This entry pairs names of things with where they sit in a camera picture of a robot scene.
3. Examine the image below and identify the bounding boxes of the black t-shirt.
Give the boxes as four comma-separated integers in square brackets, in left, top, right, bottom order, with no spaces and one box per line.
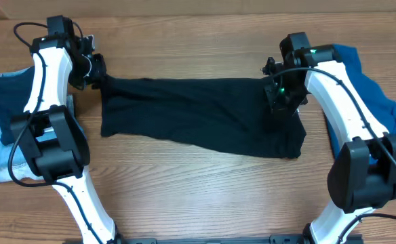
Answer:
[100,76,306,158]

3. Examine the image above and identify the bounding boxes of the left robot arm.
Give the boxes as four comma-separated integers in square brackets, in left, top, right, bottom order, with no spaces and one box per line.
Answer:
[11,16,121,243]

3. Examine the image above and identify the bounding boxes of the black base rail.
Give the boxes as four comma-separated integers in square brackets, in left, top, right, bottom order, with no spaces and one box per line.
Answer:
[62,233,365,244]

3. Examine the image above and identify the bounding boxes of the blue t-shirt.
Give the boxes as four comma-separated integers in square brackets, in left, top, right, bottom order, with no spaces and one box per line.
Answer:
[325,43,396,166]

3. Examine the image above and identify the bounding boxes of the folded navy shirt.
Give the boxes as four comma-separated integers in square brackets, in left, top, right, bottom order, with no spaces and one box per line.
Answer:
[0,66,35,146]

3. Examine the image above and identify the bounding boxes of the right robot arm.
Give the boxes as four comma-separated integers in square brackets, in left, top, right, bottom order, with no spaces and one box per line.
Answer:
[262,32,396,244]

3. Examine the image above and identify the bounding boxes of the folded light denim jeans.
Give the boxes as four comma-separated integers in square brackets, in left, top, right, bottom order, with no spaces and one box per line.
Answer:
[0,164,42,183]

